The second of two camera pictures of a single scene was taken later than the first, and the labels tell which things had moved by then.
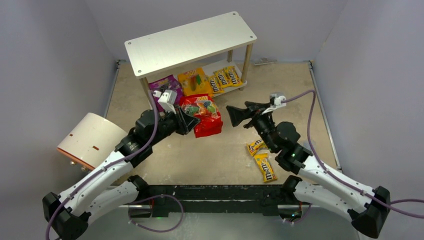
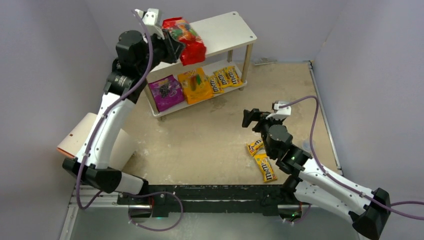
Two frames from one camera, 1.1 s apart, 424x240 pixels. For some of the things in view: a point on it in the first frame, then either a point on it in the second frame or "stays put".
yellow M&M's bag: x=222 y=76 stays put
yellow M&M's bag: x=214 y=85 stays put
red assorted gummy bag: x=204 y=107 to x=194 y=50
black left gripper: x=178 y=118 to x=173 y=46
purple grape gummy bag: x=168 y=83 stays put
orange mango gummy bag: x=195 y=82 stays put
